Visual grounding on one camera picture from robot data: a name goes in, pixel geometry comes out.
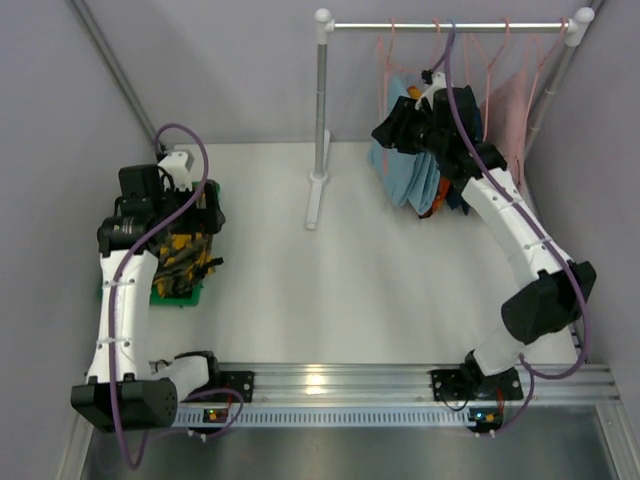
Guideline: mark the light blue trousers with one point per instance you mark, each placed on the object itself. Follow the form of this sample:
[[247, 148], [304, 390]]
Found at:
[[406, 177]]

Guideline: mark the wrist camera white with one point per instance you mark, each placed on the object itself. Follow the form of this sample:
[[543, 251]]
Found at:
[[178, 165], [434, 81]]

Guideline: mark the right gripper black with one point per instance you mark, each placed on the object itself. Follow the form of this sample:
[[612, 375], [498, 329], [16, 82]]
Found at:
[[388, 132]]

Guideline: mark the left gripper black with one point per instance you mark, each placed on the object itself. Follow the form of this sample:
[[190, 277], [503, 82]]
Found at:
[[209, 209]]

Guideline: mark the pink trousers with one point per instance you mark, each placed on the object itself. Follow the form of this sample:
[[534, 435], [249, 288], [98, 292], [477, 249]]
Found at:
[[508, 111]]

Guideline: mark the orange camouflage trousers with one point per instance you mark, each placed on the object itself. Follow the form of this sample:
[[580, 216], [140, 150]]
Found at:
[[440, 195]]

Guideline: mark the perforated cable duct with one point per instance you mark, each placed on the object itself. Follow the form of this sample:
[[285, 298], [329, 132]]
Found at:
[[306, 417]]

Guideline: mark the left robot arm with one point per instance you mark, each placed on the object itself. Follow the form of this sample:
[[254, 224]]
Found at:
[[122, 387]]

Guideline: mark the navy blue trousers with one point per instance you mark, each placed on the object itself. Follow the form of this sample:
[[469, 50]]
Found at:
[[477, 120]]

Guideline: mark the yellow camouflage trousers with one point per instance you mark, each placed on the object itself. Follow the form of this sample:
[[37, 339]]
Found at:
[[185, 261]]

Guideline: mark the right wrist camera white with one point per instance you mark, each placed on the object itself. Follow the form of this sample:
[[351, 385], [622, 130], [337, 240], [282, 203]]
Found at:
[[434, 81]]

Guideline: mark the aluminium mounting rail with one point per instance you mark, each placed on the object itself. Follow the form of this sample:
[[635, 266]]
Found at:
[[414, 384]]

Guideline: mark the blue wire hanger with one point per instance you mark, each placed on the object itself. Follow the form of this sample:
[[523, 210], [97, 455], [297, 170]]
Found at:
[[452, 33]]

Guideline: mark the pink wire hanger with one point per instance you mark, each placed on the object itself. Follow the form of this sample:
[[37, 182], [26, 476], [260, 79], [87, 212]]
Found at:
[[385, 52], [489, 64], [417, 48], [541, 58]]

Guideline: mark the green plastic bin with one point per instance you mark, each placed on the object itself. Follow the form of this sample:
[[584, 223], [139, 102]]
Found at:
[[137, 210]]

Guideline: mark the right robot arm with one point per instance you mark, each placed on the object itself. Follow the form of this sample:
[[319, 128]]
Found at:
[[552, 289]]

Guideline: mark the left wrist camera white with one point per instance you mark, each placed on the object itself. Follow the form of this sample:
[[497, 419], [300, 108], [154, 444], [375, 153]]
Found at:
[[178, 165]]

